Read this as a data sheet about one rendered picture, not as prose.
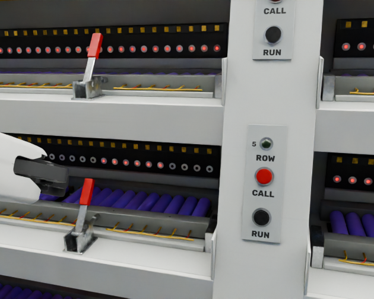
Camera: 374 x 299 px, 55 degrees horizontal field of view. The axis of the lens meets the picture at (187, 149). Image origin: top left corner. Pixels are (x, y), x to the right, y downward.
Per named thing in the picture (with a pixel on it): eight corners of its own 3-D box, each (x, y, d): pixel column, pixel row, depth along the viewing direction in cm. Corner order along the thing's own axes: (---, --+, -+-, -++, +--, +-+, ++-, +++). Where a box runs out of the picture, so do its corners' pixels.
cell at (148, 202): (159, 203, 58) (145, 222, 52) (149, 202, 58) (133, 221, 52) (159, 193, 57) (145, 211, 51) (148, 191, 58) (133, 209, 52)
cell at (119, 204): (136, 200, 59) (119, 219, 53) (126, 199, 59) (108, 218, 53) (135, 190, 58) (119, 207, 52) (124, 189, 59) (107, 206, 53)
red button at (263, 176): (271, 184, 37) (272, 169, 37) (255, 183, 38) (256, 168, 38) (271, 184, 38) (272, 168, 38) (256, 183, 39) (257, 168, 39)
